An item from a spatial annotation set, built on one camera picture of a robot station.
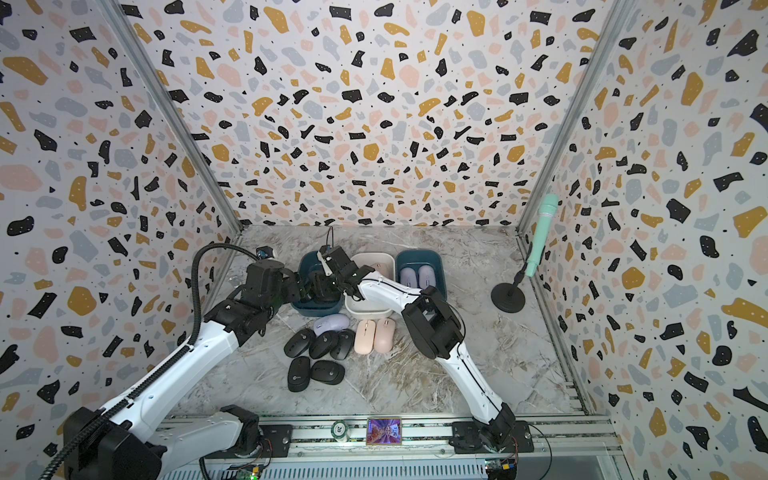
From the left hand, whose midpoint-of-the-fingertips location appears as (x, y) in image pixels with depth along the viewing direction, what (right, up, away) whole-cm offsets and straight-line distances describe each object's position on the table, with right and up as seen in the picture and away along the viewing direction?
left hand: (297, 278), depth 81 cm
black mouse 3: (+11, -20, +8) cm, 25 cm away
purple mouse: (+7, -15, +11) cm, 20 cm away
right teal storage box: (+35, +5, +33) cm, 49 cm away
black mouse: (-2, -20, +7) cm, 21 cm away
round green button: (+14, -35, -11) cm, 39 cm away
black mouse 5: (+8, -26, +1) cm, 27 cm away
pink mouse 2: (+23, -18, +9) cm, 31 cm away
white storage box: (+16, -11, +16) cm, 25 cm away
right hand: (+3, -3, +15) cm, 16 cm away
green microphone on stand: (+65, -8, +20) cm, 68 cm away
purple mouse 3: (+37, -1, +22) cm, 43 cm away
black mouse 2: (+6, -20, +5) cm, 21 cm away
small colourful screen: (+24, -38, -6) cm, 45 cm away
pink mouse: (+17, -18, +9) cm, 27 cm away
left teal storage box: (-5, +4, +26) cm, 26 cm away
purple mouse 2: (+30, -1, +22) cm, 37 cm away
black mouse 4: (0, -26, +1) cm, 27 cm away
